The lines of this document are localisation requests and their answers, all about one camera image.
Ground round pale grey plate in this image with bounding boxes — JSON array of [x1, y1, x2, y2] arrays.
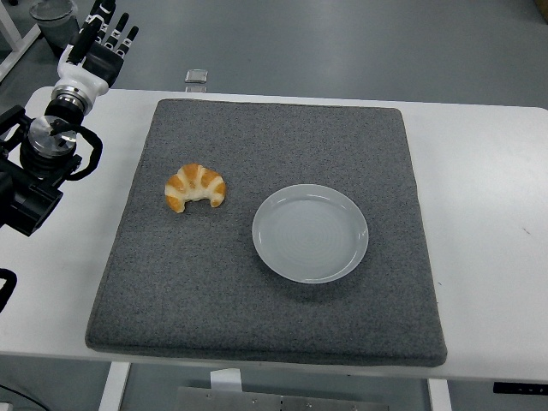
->
[[251, 183, 370, 285]]

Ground croissant bread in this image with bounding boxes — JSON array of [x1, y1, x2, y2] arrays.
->
[[164, 163, 227, 214]]

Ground small metal floor plate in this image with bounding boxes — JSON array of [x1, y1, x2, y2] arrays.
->
[[184, 68, 210, 93]]

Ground grey metal plate with screws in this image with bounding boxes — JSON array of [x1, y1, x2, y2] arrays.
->
[[176, 386, 389, 411]]

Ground white furniture frame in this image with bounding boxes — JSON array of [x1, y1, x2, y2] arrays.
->
[[0, 0, 40, 82]]

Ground white table leg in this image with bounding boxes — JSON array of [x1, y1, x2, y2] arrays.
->
[[427, 378, 453, 411], [98, 361, 132, 411]]

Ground black table control panel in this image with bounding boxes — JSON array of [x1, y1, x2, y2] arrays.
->
[[492, 380, 548, 396]]

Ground grey round bin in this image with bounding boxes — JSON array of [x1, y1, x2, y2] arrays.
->
[[28, 0, 82, 59]]

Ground grey felt mat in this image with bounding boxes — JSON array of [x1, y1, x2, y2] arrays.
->
[[84, 98, 449, 368]]

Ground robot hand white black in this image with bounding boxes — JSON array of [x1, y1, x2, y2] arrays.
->
[[57, 0, 140, 98]]

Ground black floor cable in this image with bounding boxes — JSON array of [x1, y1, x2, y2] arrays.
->
[[0, 383, 48, 411]]

